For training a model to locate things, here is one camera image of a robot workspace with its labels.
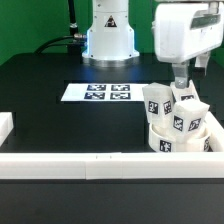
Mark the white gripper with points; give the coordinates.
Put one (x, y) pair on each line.
(184, 30)

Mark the white round stool seat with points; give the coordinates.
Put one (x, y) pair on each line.
(160, 142)

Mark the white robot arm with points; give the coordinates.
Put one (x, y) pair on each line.
(186, 1)

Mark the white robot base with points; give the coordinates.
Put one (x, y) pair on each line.
(110, 39)

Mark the white right fence bar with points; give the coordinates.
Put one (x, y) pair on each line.
(217, 133)

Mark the white fence bar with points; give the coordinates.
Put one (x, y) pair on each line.
(217, 133)
(88, 166)
(6, 125)

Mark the white marker sheet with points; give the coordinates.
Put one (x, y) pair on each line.
(96, 92)

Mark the white front fence bar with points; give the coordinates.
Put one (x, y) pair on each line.
(88, 166)

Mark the white left fence bar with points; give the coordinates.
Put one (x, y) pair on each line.
(6, 125)

